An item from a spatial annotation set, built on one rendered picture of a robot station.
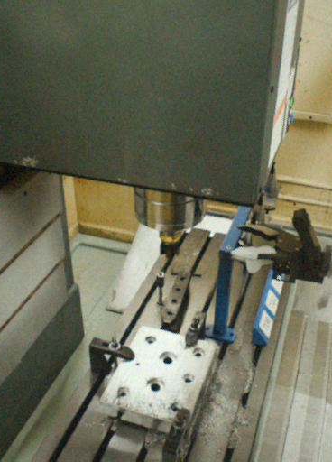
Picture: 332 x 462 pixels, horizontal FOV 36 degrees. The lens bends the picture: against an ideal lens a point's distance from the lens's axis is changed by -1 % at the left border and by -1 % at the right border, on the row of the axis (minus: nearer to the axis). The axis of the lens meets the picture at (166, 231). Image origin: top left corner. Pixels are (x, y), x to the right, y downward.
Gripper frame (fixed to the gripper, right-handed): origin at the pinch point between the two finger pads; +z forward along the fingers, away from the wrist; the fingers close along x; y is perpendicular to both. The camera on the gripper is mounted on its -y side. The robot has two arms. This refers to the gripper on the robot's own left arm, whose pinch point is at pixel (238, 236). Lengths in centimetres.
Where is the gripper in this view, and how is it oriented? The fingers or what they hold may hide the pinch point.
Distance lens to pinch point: 114.6
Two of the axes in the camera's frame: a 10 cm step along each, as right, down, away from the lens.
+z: -9.7, -1.7, 1.9
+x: 2.5, -5.2, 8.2
